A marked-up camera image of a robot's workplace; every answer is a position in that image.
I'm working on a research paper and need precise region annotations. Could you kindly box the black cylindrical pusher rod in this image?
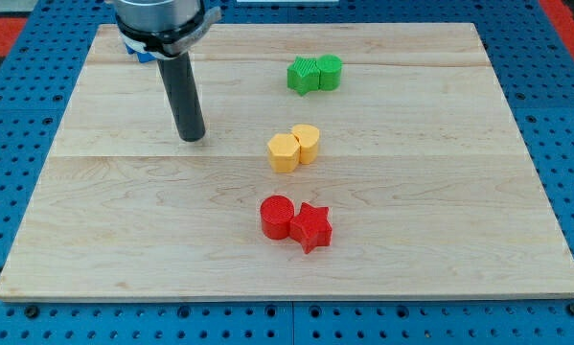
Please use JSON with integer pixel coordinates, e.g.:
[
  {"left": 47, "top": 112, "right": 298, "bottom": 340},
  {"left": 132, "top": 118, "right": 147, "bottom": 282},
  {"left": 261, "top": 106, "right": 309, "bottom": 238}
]
[{"left": 158, "top": 53, "right": 206, "bottom": 142}]

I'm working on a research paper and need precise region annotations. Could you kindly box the blue triangle block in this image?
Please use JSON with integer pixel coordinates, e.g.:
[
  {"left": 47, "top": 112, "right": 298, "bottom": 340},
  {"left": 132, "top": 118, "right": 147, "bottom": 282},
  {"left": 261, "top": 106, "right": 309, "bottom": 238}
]
[{"left": 125, "top": 44, "right": 156, "bottom": 63}]

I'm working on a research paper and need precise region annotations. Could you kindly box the green star block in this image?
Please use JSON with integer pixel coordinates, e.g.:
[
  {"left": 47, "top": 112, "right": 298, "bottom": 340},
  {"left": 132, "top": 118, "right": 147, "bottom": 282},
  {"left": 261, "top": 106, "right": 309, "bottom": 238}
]
[{"left": 287, "top": 57, "right": 320, "bottom": 96}]

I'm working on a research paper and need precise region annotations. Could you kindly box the yellow hexagon block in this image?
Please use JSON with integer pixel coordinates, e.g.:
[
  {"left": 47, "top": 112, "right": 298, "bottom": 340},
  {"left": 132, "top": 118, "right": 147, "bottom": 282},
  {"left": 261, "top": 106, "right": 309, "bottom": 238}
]
[{"left": 267, "top": 133, "right": 300, "bottom": 173}]

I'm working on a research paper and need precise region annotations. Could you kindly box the yellow heart block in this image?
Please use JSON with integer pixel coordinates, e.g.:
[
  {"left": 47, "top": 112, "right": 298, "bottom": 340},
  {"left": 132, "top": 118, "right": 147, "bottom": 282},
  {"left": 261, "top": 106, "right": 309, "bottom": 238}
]
[{"left": 291, "top": 124, "right": 320, "bottom": 164}]

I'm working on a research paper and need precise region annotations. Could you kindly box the green cylinder block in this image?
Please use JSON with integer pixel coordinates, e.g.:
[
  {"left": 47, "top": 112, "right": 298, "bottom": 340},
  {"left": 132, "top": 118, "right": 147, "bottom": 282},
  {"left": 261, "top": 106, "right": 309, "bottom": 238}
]
[{"left": 316, "top": 55, "right": 343, "bottom": 91}]

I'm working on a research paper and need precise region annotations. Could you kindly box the red cylinder block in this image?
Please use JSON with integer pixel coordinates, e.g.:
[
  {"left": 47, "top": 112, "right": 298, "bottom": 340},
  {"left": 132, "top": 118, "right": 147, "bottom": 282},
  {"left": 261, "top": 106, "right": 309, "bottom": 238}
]
[{"left": 260, "top": 195, "right": 295, "bottom": 241}]

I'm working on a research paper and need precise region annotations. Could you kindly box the light wooden board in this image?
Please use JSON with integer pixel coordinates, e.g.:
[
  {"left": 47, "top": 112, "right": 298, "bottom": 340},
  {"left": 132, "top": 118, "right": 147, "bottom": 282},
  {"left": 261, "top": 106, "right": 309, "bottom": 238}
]
[{"left": 0, "top": 23, "right": 574, "bottom": 303}]

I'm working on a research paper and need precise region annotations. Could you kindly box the red star block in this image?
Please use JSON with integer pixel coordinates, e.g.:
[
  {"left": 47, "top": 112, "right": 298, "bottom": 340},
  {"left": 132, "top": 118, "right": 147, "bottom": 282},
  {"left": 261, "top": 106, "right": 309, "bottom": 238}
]
[{"left": 289, "top": 202, "right": 333, "bottom": 254}]

